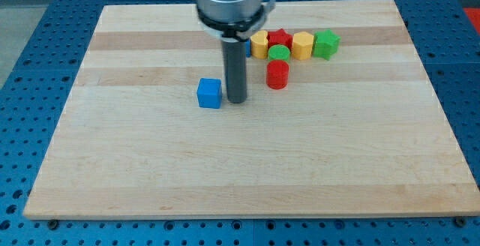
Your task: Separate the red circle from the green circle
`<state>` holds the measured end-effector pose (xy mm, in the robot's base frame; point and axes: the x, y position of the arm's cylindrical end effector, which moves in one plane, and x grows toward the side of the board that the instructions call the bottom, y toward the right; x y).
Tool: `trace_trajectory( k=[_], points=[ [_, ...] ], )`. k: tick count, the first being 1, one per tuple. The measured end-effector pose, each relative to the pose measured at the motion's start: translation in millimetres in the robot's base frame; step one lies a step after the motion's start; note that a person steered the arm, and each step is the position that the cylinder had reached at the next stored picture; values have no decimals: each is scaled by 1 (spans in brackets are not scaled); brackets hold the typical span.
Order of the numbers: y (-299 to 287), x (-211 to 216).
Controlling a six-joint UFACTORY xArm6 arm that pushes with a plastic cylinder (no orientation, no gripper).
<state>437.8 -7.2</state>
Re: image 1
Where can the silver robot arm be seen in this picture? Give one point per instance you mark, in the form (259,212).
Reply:
(229,10)

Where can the yellow pentagon block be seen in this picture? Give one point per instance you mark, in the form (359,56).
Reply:
(302,44)

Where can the blue cube block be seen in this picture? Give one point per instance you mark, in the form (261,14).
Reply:
(209,93)

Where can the blue block behind rod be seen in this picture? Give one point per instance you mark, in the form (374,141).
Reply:
(248,48)

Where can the red cylinder block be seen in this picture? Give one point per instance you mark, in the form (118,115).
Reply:
(277,74)

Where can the red star block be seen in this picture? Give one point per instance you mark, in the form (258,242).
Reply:
(279,37)

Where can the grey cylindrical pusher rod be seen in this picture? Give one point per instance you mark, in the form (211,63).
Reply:
(234,62)

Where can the wooden board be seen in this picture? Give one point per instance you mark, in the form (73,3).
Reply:
(362,135)

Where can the green star block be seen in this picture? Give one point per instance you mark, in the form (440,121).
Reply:
(325,44)

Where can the green cylinder block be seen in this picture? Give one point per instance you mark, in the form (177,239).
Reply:
(279,52)

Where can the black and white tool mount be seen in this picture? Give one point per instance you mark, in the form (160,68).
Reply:
(240,31)

